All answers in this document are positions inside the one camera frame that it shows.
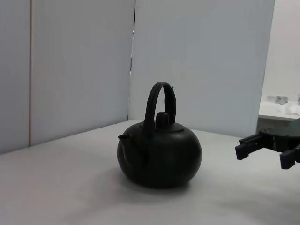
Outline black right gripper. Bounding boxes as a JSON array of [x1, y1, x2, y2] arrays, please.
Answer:
[[235, 117, 300, 169]]

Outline black round teapot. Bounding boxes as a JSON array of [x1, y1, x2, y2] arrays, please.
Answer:
[[116, 82, 203, 189]]

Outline white background counter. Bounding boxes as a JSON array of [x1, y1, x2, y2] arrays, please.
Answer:
[[257, 100, 300, 122]]

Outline white crumpled paper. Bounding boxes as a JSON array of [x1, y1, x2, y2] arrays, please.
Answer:
[[278, 102, 300, 115]]

